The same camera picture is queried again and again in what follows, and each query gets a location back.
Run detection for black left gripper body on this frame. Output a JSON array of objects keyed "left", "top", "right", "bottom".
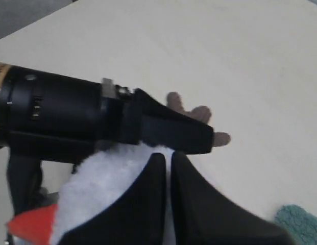
[{"left": 0, "top": 65, "right": 138, "bottom": 214}]

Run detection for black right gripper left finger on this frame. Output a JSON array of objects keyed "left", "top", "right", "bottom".
[{"left": 58, "top": 153, "right": 174, "bottom": 244}]

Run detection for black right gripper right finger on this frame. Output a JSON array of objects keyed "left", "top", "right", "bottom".
[{"left": 170, "top": 152, "right": 295, "bottom": 244}]

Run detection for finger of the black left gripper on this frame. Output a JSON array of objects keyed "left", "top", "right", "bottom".
[{"left": 134, "top": 89, "right": 214, "bottom": 155}]

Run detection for white plush snowman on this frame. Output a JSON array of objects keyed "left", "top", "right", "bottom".
[{"left": 6, "top": 91, "right": 232, "bottom": 245}]

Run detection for teal fuzzy knit scarf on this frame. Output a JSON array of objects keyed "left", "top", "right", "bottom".
[{"left": 274, "top": 205, "right": 317, "bottom": 245}]

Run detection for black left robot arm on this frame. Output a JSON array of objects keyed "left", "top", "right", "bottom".
[{"left": 0, "top": 63, "right": 214, "bottom": 214}]

